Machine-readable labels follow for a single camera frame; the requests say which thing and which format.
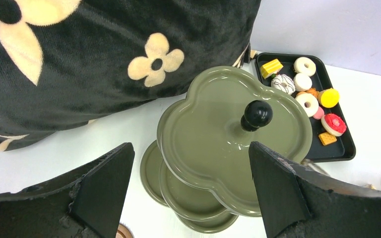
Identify white glazed donut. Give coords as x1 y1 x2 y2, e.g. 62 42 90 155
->
293 57 317 77

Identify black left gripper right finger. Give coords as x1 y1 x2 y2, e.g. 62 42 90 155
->
249 141 381 238

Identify yellow round macaron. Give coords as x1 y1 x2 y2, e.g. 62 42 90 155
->
318 88 340 108

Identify orange flower biscuit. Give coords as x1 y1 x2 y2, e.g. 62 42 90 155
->
305 88 319 99

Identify chocolate striped white donut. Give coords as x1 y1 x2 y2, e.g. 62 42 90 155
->
271 74 296 95

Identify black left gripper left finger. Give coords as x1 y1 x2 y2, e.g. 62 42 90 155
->
0 142 135 238

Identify metal serving tongs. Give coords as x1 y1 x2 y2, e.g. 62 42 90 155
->
301 159 330 177

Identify black floral pillow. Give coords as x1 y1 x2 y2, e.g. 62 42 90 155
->
0 0 261 151

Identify green three-tier serving stand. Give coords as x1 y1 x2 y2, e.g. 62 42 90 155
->
140 66 313 234

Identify white ring donut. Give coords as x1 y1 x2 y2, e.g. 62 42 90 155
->
295 93 319 117

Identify white round pastry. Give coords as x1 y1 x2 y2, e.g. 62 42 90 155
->
293 73 313 92

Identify red flower donut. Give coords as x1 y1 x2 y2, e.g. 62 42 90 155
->
320 113 347 137

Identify yellow layered cake slice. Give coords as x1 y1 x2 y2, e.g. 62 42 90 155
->
260 59 284 79

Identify pink macaron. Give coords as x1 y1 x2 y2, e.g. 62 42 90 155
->
313 106 325 120

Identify black dessert tray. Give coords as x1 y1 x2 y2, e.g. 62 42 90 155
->
254 53 356 163

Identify square waffle biscuit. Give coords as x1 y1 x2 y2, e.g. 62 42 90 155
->
318 132 337 146

